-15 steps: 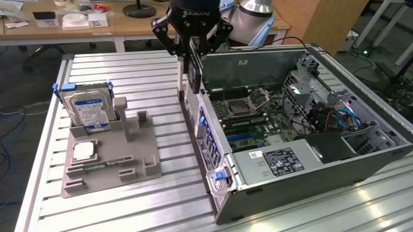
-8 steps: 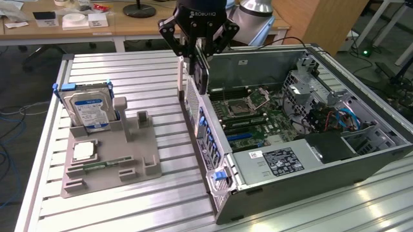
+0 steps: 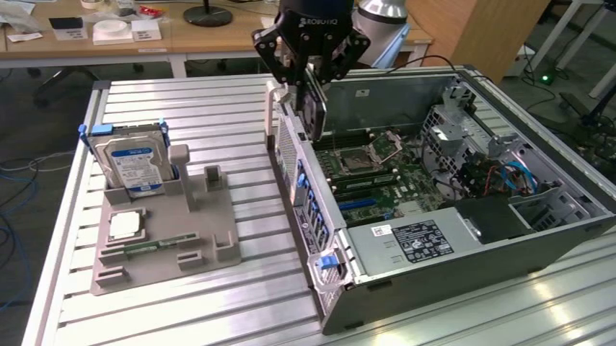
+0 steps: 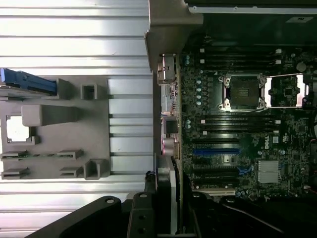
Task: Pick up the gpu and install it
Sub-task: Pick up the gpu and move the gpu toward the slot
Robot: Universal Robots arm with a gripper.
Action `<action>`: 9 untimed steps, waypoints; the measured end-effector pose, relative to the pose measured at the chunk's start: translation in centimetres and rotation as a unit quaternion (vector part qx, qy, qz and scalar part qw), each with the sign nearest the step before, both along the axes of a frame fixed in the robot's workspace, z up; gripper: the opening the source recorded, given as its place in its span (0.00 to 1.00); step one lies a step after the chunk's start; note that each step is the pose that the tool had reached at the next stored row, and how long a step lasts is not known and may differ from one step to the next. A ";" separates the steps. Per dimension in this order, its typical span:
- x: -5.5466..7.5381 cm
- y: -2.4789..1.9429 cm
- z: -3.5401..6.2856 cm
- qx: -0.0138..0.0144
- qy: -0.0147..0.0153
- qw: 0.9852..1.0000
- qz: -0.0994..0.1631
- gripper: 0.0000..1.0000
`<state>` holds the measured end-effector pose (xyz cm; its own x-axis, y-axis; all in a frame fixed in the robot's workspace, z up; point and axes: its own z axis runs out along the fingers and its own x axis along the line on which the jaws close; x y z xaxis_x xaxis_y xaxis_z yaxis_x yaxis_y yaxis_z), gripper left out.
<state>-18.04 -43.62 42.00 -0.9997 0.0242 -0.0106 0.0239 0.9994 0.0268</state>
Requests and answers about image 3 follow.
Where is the blue floor cable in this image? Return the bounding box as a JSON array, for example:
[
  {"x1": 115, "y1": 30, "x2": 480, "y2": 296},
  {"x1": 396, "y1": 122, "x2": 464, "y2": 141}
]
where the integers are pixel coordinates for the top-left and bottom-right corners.
[{"x1": 0, "y1": 151, "x2": 43, "y2": 313}]

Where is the dark grey open PC case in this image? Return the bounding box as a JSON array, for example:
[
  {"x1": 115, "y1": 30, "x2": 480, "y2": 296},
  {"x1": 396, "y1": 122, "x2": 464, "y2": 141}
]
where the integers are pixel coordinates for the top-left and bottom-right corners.
[{"x1": 263, "y1": 64, "x2": 616, "y2": 336}]

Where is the black cable behind case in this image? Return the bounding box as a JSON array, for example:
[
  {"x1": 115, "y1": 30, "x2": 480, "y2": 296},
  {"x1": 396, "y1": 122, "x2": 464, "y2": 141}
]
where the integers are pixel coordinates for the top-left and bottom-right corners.
[{"x1": 394, "y1": 53, "x2": 483, "y2": 79}]

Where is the perforated metal drive cage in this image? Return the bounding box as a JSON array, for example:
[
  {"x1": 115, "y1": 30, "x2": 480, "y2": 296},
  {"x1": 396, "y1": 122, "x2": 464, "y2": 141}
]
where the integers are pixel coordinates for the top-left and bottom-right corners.
[{"x1": 418, "y1": 103, "x2": 488, "y2": 198}]

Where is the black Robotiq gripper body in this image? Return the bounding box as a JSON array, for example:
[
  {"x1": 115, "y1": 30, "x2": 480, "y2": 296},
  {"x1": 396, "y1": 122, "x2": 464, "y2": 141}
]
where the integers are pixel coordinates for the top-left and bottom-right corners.
[{"x1": 275, "y1": 0, "x2": 357, "y2": 59}]

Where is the hard disk in blue caddy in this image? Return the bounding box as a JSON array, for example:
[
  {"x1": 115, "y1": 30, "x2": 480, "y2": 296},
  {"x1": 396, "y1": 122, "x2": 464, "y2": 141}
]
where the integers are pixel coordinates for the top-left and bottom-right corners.
[{"x1": 78, "y1": 117, "x2": 183, "y2": 199}]

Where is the wooden desk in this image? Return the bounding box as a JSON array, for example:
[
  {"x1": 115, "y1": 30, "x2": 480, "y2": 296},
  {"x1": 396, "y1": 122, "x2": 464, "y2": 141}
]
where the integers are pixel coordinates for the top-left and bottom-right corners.
[{"x1": 0, "y1": 0, "x2": 434, "y2": 70}]

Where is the dark installed RAM stick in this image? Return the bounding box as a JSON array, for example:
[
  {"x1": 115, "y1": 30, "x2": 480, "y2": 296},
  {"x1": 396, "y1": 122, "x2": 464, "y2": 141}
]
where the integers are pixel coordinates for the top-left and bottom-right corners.
[{"x1": 330, "y1": 174, "x2": 400, "y2": 192}]

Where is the green RAM stick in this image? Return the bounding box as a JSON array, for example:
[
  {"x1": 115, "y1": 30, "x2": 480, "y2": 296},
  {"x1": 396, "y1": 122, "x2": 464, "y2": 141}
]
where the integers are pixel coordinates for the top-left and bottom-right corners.
[{"x1": 122, "y1": 237, "x2": 181, "y2": 255}]

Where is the blue data wire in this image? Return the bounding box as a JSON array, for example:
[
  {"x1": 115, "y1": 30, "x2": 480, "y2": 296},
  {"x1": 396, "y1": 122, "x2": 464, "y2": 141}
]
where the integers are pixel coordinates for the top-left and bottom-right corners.
[{"x1": 499, "y1": 159, "x2": 539, "y2": 196}]

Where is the grey plastic parts rack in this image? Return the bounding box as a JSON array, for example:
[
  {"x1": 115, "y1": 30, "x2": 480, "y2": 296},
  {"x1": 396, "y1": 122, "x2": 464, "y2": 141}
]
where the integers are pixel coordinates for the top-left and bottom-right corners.
[{"x1": 90, "y1": 143, "x2": 243, "y2": 297}]

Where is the metal disk bay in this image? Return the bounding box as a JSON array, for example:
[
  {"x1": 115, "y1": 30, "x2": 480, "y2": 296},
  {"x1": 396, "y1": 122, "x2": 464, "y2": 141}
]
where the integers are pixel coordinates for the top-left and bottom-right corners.
[{"x1": 508, "y1": 182, "x2": 597, "y2": 232}]

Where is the silver CPU chip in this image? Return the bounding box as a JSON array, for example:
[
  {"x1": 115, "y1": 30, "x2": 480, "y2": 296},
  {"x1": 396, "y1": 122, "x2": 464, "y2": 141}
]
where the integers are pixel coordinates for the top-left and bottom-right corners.
[{"x1": 107, "y1": 212, "x2": 143, "y2": 241}]

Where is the green motherboard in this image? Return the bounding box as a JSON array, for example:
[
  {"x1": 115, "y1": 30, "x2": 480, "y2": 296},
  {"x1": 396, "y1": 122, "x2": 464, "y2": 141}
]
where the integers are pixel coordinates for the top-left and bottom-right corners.
[{"x1": 308, "y1": 125, "x2": 464, "y2": 229}]

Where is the white table frame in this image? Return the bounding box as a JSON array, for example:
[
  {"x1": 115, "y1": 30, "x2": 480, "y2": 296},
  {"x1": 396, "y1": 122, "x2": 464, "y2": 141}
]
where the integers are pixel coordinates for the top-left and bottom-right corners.
[{"x1": 527, "y1": 0, "x2": 616, "y2": 99}]

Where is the white round container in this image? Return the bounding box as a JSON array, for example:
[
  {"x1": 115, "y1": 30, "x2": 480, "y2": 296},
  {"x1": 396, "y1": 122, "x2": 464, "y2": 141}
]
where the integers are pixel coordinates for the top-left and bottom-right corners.
[{"x1": 91, "y1": 19, "x2": 136, "y2": 46}]

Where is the black and white small box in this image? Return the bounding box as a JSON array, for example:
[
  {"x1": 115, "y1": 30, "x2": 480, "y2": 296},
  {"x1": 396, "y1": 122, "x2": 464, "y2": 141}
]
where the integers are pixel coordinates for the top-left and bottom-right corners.
[{"x1": 48, "y1": 17, "x2": 88, "y2": 42}]

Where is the black graphics card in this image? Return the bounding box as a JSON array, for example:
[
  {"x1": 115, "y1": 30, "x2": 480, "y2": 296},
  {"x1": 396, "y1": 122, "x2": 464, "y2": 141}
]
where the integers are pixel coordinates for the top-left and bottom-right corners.
[{"x1": 293, "y1": 61, "x2": 330, "y2": 143}]

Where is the plain white small box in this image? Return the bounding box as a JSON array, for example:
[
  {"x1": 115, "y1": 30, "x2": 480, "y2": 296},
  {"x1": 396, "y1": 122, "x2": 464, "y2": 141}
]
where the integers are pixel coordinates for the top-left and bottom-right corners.
[{"x1": 130, "y1": 19, "x2": 163, "y2": 43}]

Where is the metal socket cover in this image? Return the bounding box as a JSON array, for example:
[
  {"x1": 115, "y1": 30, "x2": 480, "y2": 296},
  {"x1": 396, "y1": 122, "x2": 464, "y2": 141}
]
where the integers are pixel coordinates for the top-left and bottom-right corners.
[{"x1": 366, "y1": 130, "x2": 406, "y2": 159}]

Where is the black chair base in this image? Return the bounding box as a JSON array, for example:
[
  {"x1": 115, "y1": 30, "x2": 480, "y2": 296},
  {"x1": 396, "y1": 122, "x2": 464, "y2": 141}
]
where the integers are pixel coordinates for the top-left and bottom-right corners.
[{"x1": 26, "y1": 63, "x2": 146, "y2": 107}]

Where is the grey power supply unit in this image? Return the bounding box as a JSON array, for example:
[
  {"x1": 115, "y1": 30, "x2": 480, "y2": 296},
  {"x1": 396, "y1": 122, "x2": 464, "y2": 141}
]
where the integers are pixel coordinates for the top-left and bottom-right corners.
[{"x1": 346, "y1": 208, "x2": 484, "y2": 286}]

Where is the blue expansion slot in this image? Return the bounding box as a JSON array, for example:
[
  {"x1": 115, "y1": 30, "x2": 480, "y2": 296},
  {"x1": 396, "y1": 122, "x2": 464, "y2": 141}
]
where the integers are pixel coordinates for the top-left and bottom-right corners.
[{"x1": 337, "y1": 198, "x2": 378, "y2": 213}]

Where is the black round lamp base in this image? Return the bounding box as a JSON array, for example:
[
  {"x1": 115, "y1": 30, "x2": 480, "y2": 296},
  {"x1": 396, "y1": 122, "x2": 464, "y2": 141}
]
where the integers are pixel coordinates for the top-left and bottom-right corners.
[{"x1": 182, "y1": 0, "x2": 235, "y2": 27}]

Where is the CPU socket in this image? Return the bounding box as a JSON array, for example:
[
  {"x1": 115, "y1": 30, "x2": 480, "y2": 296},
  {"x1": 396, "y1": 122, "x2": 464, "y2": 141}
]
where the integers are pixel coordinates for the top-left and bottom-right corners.
[{"x1": 336, "y1": 146, "x2": 382, "y2": 177}]

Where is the wooden cabinet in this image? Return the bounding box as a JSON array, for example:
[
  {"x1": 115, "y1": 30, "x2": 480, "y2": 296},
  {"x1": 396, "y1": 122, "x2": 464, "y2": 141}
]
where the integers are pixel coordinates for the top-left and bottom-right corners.
[{"x1": 402, "y1": 0, "x2": 552, "y2": 84}]

